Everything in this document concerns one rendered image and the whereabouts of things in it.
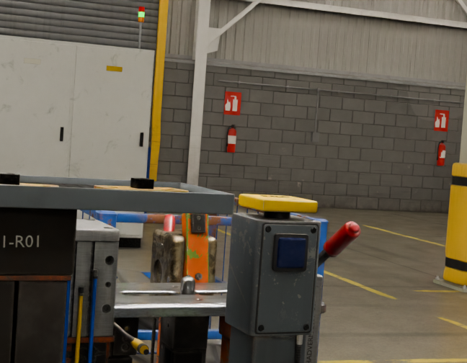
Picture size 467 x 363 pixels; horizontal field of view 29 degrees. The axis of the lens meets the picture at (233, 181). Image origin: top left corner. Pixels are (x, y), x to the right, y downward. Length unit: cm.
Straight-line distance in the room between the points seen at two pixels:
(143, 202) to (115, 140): 831
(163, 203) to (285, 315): 18
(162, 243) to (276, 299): 56
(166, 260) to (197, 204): 61
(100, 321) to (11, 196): 27
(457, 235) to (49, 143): 395
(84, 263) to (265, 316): 21
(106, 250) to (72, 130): 804
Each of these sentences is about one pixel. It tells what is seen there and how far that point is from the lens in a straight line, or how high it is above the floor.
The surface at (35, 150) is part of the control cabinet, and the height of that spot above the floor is 93.
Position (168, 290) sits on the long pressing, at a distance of 125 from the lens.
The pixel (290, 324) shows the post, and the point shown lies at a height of 104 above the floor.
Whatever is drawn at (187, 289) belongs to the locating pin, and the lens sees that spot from 123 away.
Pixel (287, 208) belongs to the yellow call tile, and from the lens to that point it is 87.
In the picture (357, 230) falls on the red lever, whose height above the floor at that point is 113.
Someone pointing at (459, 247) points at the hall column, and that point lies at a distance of 820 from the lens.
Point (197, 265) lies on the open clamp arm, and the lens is 137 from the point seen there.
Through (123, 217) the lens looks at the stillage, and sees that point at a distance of 289.
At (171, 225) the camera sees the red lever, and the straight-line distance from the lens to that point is 152.
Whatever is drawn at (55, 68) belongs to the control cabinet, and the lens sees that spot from 898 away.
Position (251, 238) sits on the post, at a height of 112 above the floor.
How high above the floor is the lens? 122
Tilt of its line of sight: 3 degrees down
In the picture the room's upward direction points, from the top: 4 degrees clockwise
